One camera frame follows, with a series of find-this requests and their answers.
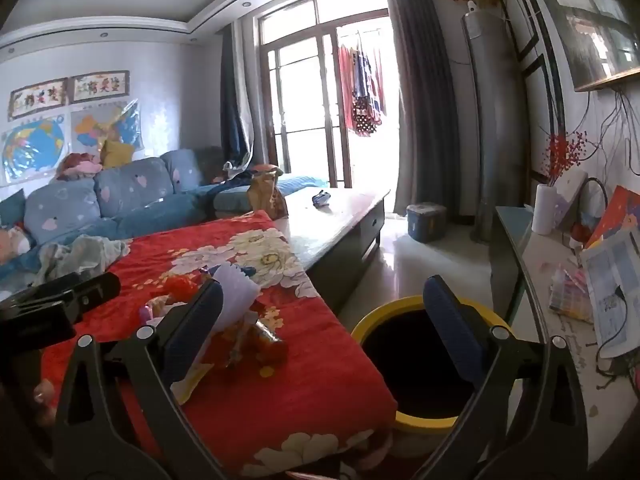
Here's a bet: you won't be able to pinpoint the framed wall picture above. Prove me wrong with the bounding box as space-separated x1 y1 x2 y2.
9 79 68 121
70 71 130 106

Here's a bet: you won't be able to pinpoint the clear bead organizer box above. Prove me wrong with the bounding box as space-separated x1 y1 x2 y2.
549 267 596 325

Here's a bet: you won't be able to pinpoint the dark blue curtain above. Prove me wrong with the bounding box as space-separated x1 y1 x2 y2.
220 22 257 171

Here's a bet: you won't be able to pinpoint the white ribbed vase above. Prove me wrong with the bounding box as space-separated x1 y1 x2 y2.
531 184 557 235

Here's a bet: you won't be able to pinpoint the blue storage box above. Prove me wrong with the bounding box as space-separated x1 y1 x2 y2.
406 202 447 243

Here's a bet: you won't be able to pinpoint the country map poster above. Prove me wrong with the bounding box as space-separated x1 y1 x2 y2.
70 102 143 153

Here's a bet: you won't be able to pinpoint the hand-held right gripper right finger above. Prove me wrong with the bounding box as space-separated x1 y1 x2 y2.
422 275 591 480

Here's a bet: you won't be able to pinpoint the shiny foil snack wrapper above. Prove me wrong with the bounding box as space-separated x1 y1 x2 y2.
225 310 289 370

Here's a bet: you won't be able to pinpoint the hanging clothes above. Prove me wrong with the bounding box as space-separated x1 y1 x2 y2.
339 32 386 137

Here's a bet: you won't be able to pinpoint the hanging wall cables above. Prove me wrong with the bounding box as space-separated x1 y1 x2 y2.
597 85 640 191

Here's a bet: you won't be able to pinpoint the balcony door frame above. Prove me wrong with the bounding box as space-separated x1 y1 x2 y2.
257 0 401 188

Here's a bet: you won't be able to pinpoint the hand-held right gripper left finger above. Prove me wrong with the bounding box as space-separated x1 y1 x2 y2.
50 278 228 480

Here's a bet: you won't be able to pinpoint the white paper sheet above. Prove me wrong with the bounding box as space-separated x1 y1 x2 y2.
212 262 262 361

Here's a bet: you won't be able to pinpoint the grey standing air conditioner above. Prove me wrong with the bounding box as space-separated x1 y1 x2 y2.
461 2 527 246

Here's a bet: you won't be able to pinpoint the brown paper bag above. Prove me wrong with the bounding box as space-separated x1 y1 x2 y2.
248 164 289 221

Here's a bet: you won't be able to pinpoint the yellow rimmed trash bin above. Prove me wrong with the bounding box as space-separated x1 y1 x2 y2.
350 296 516 433

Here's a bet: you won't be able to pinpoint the wall television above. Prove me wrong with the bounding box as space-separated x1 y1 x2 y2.
520 0 640 93

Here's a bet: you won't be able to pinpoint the pink clothes pile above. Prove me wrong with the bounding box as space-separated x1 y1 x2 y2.
56 152 102 181

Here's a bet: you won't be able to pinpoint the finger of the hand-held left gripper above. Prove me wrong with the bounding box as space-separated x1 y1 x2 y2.
0 272 122 312

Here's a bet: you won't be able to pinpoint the red book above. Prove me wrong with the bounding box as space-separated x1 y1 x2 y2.
585 185 640 251

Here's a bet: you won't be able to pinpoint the grey curtain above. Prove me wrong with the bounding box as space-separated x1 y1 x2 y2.
382 0 481 218

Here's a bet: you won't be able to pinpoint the pale grey cloth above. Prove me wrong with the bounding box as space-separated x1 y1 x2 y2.
37 235 131 286

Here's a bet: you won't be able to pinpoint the red artificial flowers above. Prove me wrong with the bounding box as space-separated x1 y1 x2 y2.
542 132 588 187

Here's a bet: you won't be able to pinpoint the white cardboard box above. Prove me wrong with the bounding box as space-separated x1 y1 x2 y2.
552 167 588 231

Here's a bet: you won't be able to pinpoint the dark glossy coffee table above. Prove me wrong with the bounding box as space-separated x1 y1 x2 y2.
272 187 392 316

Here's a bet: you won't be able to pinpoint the yellow wrapper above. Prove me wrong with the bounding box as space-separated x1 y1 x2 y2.
170 360 216 406

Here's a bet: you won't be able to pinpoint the yellow pillow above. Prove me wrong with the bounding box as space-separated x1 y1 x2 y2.
102 140 134 168

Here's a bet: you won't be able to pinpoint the printed paper leaflet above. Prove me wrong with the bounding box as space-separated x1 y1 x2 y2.
580 227 640 359

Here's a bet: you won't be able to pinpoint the marble top television cabinet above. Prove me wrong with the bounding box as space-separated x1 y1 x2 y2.
490 205 640 480

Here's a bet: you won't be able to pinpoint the red floral blanket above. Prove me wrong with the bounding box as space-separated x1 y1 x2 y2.
40 210 398 478

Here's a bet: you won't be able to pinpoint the red plastic bag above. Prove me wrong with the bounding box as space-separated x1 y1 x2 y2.
162 274 203 308

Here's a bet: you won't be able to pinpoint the person's left hand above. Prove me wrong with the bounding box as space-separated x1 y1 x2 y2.
32 379 57 428

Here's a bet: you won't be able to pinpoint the pink purple wrapper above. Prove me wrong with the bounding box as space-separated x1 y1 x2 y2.
141 299 168 326

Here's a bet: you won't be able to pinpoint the world map poster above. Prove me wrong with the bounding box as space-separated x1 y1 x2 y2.
0 115 67 186

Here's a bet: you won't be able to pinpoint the black looped cable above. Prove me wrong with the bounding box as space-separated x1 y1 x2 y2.
575 177 609 241

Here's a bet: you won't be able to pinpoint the blue heart print sofa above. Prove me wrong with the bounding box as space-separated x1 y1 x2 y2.
0 147 331 281

